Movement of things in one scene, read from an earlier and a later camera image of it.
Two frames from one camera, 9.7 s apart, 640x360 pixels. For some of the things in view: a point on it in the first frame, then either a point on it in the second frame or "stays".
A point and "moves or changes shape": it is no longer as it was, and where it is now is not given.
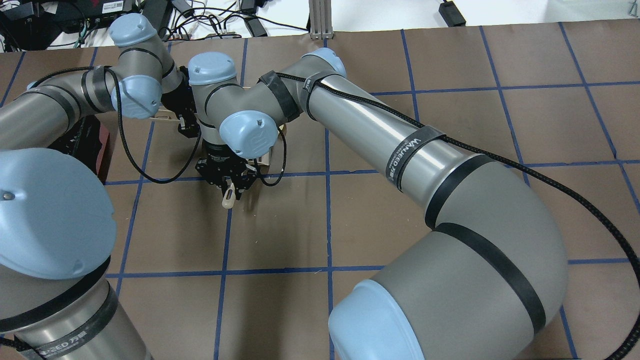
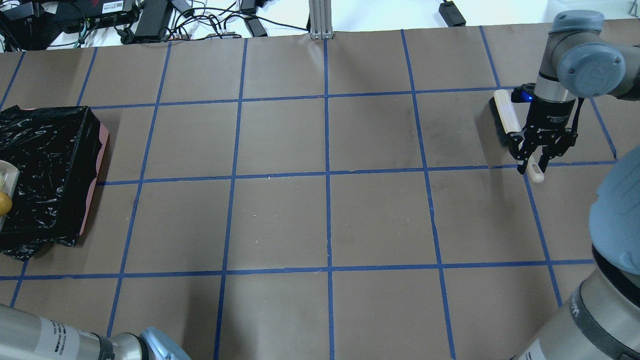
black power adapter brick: x=452 y=15 stays
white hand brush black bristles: x=229 y=199 to x=505 y=121
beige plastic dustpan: x=166 y=116 moves or changes shape
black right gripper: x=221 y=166 to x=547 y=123
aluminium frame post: x=320 y=19 stays
